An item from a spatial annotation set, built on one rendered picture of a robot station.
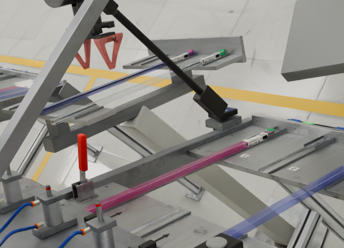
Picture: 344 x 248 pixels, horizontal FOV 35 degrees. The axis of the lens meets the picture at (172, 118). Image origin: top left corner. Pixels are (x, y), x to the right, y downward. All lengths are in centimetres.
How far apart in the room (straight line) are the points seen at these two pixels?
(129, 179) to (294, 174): 29
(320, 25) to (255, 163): 56
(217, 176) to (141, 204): 67
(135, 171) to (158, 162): 6
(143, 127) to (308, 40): 47
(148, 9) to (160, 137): 190
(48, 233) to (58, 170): 224
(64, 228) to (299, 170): 43
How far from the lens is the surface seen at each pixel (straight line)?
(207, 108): 64
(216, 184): 152
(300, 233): 152
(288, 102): 218
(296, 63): 141
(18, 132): 50
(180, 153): 106
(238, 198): 160
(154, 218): 82
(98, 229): 58
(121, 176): 98
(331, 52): 138
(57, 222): 69
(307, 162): 98
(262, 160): 100
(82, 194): 91
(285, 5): 253
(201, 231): 77
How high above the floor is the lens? 157
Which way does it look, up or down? 39 degrees down
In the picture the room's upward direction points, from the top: 50 degrees counter-clockwise
